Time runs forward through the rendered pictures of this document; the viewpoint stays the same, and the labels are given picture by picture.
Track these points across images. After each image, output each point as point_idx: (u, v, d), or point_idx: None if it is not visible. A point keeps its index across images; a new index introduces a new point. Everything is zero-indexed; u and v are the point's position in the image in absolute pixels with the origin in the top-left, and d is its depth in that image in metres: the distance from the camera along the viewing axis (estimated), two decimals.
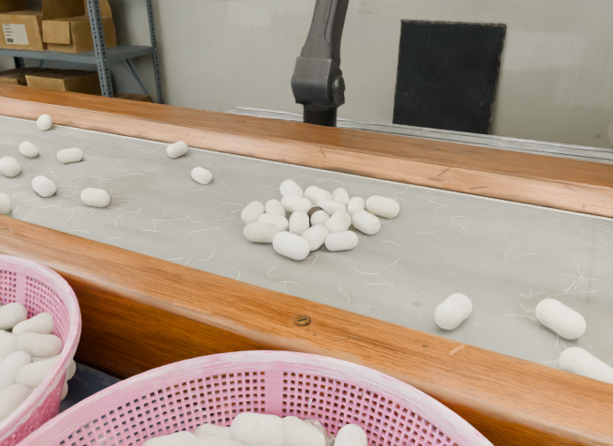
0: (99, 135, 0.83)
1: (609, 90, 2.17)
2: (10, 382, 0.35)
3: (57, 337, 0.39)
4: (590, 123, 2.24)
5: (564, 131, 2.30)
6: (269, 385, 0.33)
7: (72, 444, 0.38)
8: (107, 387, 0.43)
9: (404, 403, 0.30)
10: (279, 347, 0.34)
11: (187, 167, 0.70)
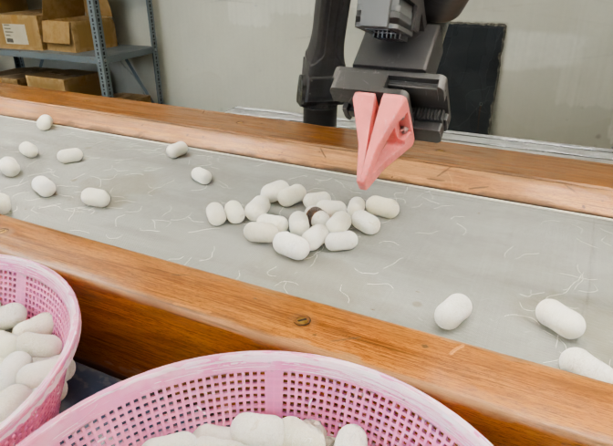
0: (99, 135, 0.83)
1: (609, 90, 2.17)
2: (10, 382, 0.35)
3: (57, 337, 0.39)
4: (590, 123, 2.24)
5: (564, 131, 2.30)
6: (269, 385, 0.33)
7: (72, 444, 0.38)
8: (107, 387, 0.43)
9: (404, 403, 0.30)
10: (279, 347, 0.34)
11: (187, 167, 0.70)
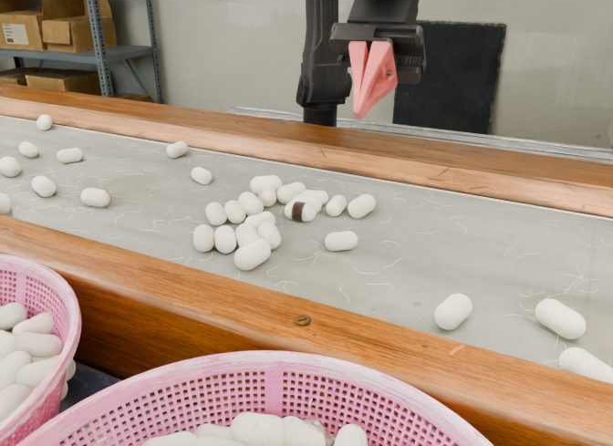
0: (99, 135, 0.83)
1: (609, 90, 2.17)
2: (10, 382, 0.35)
3: (57, 337, 0.39)
4: (590, 123, 2.24)
5: (564, 131, 2.30)
6: (269, 385, 0.33)
7: (72, 444, 0.38)
8: (107, 387, 0.43)
9: (404, 403, 0.30)
10: (279, 347, 0.34)
11: (187, 167, 0.70)
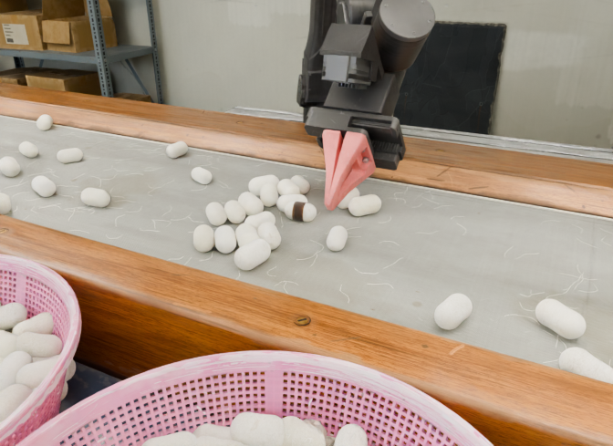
0: (99, 135, 0.83)
1: (609, 90, 2.17)
2: (10, 382, 0.35)
3: (57, 337, 0.39)
4: (590, 123, 2.24)
5: (564, 131, 2.30)
6: (269, 385, 0.33)
7: (72, 444, 0.38)
8: (107, 387, 0.43)
9: (404, 403, 0.30)
10: (279, 347, 0.34)
11: (187, 167, 0.70)
